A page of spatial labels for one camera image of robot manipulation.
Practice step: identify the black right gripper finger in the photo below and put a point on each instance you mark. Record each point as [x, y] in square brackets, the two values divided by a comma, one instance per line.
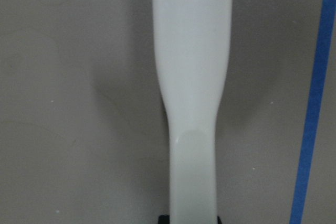
[165, 219]

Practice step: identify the beige hand brush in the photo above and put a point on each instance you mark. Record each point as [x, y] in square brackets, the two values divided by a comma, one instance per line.
[192, 46]

